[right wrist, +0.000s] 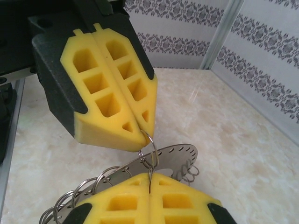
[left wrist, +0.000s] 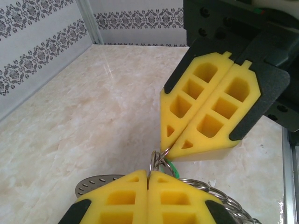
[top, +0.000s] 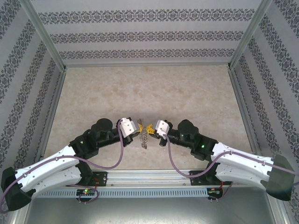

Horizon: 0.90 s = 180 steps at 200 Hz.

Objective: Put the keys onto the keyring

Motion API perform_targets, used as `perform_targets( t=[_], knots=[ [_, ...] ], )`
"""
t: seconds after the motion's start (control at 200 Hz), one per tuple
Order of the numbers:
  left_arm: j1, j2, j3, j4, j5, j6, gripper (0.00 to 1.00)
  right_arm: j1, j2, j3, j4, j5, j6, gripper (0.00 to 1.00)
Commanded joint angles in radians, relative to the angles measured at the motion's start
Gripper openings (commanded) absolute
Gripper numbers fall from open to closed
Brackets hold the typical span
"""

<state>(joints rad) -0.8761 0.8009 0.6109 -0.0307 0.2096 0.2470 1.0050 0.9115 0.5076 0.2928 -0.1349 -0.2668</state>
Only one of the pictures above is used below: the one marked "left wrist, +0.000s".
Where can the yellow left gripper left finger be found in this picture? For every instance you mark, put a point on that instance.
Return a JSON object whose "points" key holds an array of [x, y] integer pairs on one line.
{"points": [[121, 205]]}

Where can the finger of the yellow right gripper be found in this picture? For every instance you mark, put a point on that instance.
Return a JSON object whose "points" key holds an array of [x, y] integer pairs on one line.
{"points": [[168, 112], [219, 130]]}

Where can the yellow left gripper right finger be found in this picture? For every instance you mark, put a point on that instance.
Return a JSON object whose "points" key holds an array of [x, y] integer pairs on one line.
{"points": [[177, 205]]}

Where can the metal disc with key rings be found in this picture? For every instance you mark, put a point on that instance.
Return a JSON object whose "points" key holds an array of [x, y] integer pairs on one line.
{"points": [[98, 184]]}

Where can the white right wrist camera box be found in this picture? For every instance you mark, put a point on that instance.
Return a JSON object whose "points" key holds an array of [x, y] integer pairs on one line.
{"points": [[280, 14]]}

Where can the aluminium mounting rail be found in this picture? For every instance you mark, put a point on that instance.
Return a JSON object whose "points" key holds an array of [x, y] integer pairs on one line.
{"points": [[290, 186]]}

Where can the aluminium right corner post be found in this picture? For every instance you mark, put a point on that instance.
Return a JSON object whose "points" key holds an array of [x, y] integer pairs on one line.
{"points": [[90, 23]]}

